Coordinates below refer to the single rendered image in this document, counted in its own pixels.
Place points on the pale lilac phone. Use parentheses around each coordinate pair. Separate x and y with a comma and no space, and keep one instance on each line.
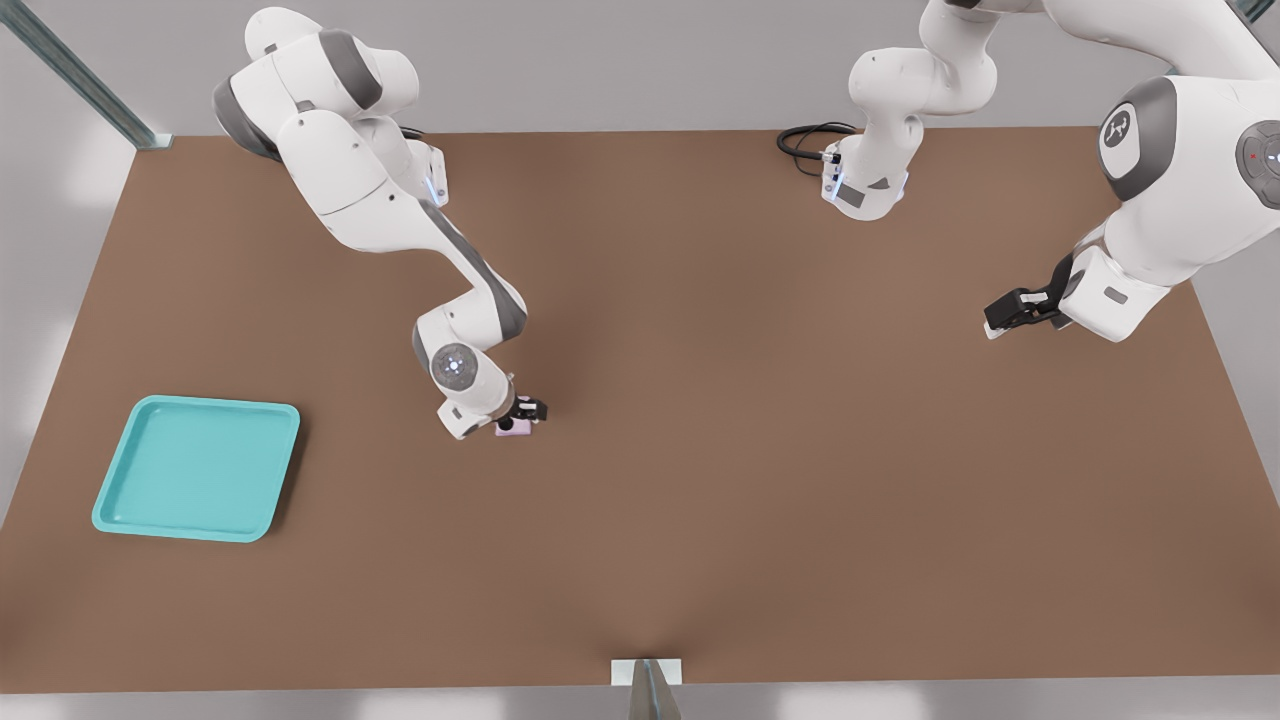
(514,429)

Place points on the pale blue-green tray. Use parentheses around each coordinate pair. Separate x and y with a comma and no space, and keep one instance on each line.
(197,468)

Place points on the silver frame post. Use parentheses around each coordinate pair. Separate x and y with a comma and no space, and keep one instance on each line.
(80,72)
(1258,8)
(648,688)

